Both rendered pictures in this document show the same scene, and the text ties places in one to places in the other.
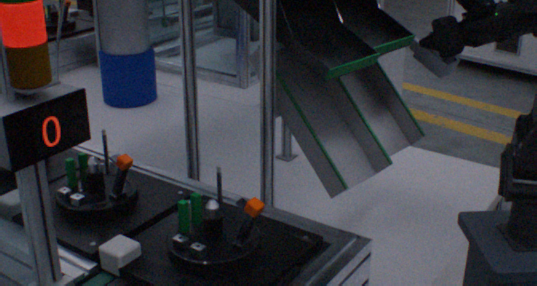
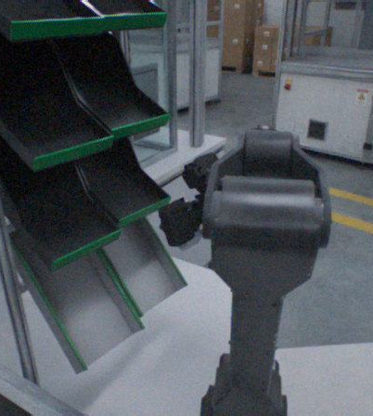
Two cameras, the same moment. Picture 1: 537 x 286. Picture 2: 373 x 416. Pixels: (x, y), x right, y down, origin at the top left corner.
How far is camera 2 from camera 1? 0.48 m
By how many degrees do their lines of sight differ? 5
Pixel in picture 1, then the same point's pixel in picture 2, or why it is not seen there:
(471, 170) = not seen: hidden behind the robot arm
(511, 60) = (319, 144)
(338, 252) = not seen: outside the picture
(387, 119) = (155, 268)
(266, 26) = not seen: outside the picture
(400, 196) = (175, 329)
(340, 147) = (95, 313)
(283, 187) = not seen: hidden behind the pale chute
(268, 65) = (0, 250)
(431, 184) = (207, 312)
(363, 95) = (132, 247)
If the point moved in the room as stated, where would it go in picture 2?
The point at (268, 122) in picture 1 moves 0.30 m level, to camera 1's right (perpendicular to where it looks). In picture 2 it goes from (11, 301) to (191, 294)
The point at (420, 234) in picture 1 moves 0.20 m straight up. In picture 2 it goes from (183, 380) to (182, 300)
